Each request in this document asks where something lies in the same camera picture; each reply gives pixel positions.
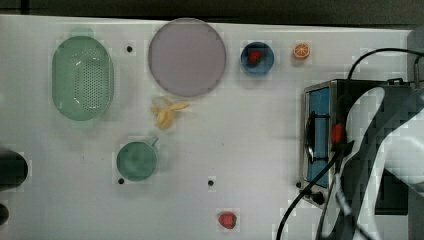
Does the red ketchup bottle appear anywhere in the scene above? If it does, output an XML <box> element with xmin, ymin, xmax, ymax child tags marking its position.
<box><xmin>331</xmin><ymin>123</ymin><xmax>344</xmax><ymax>144</ymax></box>

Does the blue bowl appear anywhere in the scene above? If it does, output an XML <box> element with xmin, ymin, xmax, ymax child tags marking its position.
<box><xmin>240</xmin><ymin>42</ymin><xmax>275</xmax><ymax>77</ymax></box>

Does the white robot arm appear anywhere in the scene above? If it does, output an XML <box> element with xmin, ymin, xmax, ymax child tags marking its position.
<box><xmin>316</xmin><ymin>87</ymin><xmax>423</xmax><ymax>240</ymax></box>

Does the red strawberry in bowl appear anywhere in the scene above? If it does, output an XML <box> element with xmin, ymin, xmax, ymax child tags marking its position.
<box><xmin>248</xmin><ymin>50</ymin><xmax>263</xmax><ymax>64</ymax></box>

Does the round lilac plate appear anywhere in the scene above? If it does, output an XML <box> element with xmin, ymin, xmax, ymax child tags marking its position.
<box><xmin>148</xmin><ymin>18</ymin><xmax>226</xmax><ymax>97</ymax></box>

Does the red strawberry on table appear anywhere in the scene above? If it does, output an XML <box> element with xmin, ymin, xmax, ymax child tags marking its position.
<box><xmin>218</xmin><ymin>212</ymin><xmax>237</xmax><ymax>229</ymax></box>

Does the peeled banana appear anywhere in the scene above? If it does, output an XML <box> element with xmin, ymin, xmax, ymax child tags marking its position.
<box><xmin>151</xmin><ymin>96</ymin><xmax>189</xmax><ymax>130</ymax></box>

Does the toaster oven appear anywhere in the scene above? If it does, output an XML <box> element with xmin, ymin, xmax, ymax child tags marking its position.
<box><xmin>295</xmin><ymin>78</ymin><xmax>411</xmax><ymax>216</ymax></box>

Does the green plastic colander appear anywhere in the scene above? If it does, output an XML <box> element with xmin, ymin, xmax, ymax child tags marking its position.
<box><xmin>52</xmin><ymin>36</ymin><xmax>114</xmax><ymax>121</ymax></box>

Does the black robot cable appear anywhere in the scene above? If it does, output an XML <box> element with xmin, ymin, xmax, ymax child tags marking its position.
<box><xmin>275</xmin><ymin>47</ymin><xmax>424</xmax><ymax>240</ymax></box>

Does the green mug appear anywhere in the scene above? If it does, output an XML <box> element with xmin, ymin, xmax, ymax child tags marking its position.
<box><xmin>116</xmin><ymin>136</ymin><xmax>159</xmax><ymax>182</ymax></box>

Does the orange slice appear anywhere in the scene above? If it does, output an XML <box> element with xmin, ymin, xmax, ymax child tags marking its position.
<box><xmin>293</xmin><ymin>43</ymin><xmax>310</xmax><ymax>60</ymax></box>

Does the black pot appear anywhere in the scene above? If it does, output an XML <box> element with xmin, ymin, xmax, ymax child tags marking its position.
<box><xmin>0</xmin><ymin>151</ymin><xmax>28</xmax><ymax>191</ymax></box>

